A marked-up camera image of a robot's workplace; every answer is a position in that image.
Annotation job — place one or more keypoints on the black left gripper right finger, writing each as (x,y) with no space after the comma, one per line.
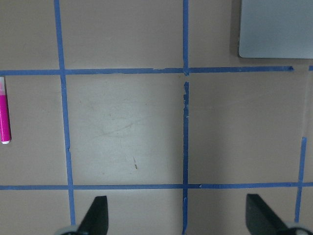
(261,219)

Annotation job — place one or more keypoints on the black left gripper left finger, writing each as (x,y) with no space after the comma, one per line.
(95,221)

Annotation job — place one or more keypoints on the pink highlighter pen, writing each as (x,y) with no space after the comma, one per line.
(5,132)

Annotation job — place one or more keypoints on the grey laptop notebook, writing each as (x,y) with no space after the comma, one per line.
(280,29)

